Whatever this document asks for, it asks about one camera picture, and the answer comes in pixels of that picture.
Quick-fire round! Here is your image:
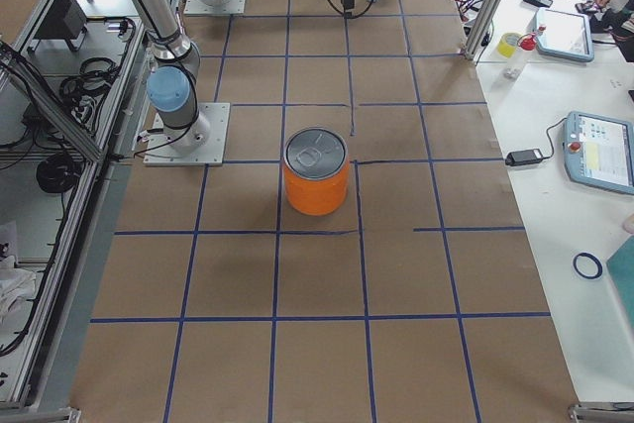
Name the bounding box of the teach pendant near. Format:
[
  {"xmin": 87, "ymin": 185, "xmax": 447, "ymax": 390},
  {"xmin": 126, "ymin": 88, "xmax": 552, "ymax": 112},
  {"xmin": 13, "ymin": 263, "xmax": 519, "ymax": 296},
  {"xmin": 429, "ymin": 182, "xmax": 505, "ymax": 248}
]
[{"xmin": 563, "ymin": 111, "xmax": 633, "ymax": 195}]

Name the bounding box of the blue tape ring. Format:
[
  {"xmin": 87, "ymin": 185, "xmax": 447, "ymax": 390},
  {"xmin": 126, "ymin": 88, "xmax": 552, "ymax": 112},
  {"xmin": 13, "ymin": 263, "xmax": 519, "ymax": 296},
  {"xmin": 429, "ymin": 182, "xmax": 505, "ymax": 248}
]
[{"xmin": 573, "ymin": 253, "xmax": 603, "ymax": 279}]

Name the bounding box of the yellow tape roll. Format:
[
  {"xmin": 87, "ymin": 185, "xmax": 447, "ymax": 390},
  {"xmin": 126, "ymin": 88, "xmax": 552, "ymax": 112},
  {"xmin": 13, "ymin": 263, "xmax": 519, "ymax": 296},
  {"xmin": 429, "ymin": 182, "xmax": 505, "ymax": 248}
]
[{"xmin": 496, "ymin": 32, "xmax": 522, "ymax": 58}]

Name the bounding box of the black power adapter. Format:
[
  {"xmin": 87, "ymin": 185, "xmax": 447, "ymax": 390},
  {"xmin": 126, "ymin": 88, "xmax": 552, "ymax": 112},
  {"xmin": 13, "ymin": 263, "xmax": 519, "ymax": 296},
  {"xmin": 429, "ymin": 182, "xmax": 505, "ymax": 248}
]
[{"xmin": 504, "ymin": 149, "xmax": 544, "ymax": 166}]

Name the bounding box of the teach pendant far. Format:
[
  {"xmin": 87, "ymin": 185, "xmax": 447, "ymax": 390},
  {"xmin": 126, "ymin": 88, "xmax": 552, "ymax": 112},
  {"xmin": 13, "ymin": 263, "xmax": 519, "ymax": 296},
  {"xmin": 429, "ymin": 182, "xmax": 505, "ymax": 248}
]
[{"xmin": 533, "ymin": 8, "xmax": 594, "ymax": 62}]

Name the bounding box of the orange can with grey lid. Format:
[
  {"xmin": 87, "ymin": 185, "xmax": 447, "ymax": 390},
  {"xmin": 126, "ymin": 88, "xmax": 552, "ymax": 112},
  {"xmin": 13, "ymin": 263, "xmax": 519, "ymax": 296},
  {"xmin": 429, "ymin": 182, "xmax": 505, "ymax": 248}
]
[{"xmin": 283, "ymin": 127, "xmax": 350, "ymax": 216}]

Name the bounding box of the teach pendant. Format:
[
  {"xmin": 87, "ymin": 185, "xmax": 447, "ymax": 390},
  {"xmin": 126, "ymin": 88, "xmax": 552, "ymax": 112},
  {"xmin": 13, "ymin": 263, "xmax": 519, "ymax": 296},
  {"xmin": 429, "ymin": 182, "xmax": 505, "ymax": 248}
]
[
  {"xmin": 533, "ymin": 8, "xmax": 594, "ymax": 62},
  {"xmin": 563, "ymin": 111, "xmax": 633, "ymax": 195}
]

